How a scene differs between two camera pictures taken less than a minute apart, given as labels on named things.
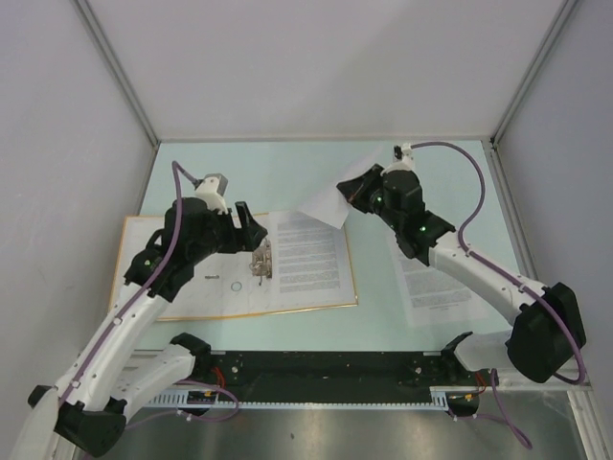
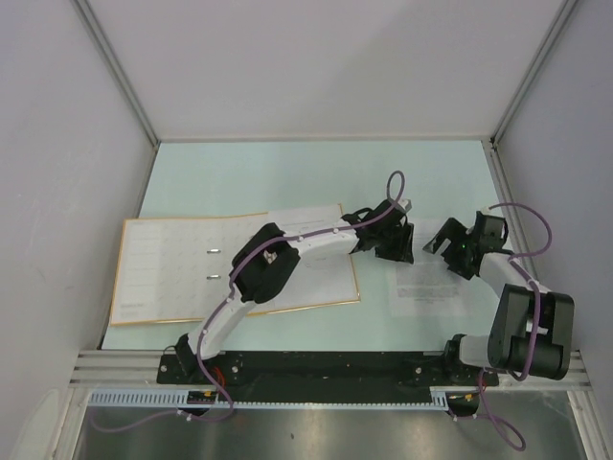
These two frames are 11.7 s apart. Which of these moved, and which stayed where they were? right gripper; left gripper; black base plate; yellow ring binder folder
Moved: left gripper; right gripper
Stayed: yellow ring binder folder; black base plate
